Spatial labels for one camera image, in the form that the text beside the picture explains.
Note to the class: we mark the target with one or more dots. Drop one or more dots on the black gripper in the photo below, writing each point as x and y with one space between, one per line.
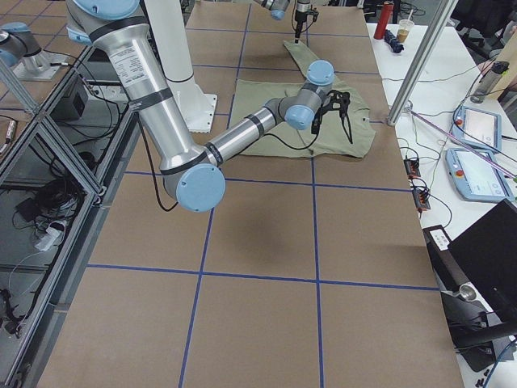
319 111
300 14

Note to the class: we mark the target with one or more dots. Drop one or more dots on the olive green long-sleeve shirt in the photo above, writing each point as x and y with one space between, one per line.
293 138

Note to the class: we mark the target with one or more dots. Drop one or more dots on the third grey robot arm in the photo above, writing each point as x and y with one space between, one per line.
21 52

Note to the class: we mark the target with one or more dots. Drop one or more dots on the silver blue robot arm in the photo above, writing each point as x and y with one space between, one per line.
278 8
146 44

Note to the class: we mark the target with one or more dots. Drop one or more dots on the folded dark blue umbrella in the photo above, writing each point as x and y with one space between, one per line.
391 40

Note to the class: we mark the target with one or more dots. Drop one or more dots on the orange black electronics board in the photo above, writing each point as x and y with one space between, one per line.
412 167

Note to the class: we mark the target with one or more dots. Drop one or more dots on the red cylinder bottle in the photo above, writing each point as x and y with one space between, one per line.
386 12

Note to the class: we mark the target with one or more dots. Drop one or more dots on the iced coffee cup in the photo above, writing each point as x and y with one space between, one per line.
404 27

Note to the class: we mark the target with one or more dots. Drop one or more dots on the far blue teach pendant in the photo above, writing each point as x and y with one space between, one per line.
477 128

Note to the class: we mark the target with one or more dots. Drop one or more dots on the blue teach pendant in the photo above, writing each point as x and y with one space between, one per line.
477 128
474 178

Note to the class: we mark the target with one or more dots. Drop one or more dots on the near blue teach pendant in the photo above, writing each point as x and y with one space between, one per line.
474 178

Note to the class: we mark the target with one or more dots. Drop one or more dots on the grey water bottle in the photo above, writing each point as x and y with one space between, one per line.
489 81

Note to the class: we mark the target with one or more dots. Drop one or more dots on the black monitor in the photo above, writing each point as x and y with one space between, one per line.
486 254

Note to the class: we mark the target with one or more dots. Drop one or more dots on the steel tumbler cup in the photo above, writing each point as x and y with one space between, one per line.
467 293

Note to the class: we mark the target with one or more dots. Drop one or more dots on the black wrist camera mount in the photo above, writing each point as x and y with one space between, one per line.
335 99

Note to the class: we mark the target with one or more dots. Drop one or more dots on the white camera mast pole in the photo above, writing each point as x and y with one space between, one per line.
168 28

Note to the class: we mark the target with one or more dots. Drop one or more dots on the aluminium frame rail structure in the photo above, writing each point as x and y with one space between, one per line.
57 179

